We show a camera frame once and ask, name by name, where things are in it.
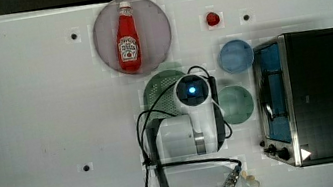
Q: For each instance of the green plastic strainer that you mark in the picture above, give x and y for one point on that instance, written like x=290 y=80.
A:
x=159 y=87

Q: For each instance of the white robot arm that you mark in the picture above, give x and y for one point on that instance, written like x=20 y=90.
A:
x=196 y=127

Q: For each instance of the red ketchup bottle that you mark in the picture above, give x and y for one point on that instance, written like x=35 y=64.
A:
x=128 y=47

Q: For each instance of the grey round plate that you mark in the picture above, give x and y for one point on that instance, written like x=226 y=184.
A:
x=153 y=29

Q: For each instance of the green plastic mug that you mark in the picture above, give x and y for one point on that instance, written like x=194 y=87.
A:
x=237 y=104

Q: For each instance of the blue plastic cup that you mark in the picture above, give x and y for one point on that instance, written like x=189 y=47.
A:
x=235 y=56

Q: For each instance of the red strawberry toy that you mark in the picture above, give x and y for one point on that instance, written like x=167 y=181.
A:
x=212 y=19

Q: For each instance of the black toaster oven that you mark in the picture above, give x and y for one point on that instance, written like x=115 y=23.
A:
x=293 y=75

